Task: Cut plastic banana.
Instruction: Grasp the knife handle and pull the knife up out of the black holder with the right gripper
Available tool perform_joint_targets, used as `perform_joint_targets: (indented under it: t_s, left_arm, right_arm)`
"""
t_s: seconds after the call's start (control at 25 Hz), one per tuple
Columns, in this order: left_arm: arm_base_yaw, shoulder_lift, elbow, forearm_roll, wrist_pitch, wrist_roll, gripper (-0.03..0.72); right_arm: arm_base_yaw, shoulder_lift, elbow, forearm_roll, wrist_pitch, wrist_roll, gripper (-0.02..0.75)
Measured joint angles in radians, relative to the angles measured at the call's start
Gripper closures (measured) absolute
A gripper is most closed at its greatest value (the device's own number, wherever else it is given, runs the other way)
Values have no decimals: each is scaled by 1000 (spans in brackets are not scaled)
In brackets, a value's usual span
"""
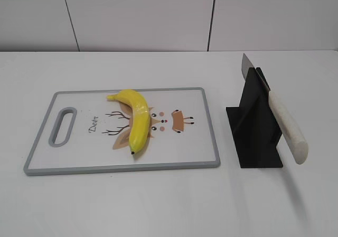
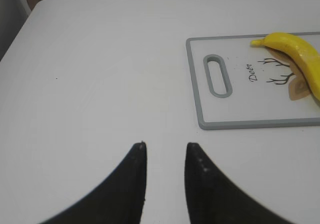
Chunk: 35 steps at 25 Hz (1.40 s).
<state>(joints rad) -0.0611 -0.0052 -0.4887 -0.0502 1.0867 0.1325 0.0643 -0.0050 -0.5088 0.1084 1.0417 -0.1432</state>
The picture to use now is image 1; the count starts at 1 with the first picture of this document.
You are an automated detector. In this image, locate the black knife stand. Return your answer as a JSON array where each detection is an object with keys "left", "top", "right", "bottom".
[{"left": 226, "top": 68, "right": 283, "bottom": 168}]

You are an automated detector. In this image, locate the white-handled kitchen knife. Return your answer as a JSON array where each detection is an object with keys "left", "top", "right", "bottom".
[{"left": 241, "top": 53, "right": 308, "bottom": 165}]

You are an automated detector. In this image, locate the white grey-rimmed cutting board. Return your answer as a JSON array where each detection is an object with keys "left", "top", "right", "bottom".
[{"left": 24, "top": 87, "right": 220, "bottom": 176}]

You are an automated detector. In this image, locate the yellow plastic banana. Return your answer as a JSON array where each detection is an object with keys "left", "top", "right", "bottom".
[{"left": 106, "top": 89, "right": 151, "bottom": 155}]

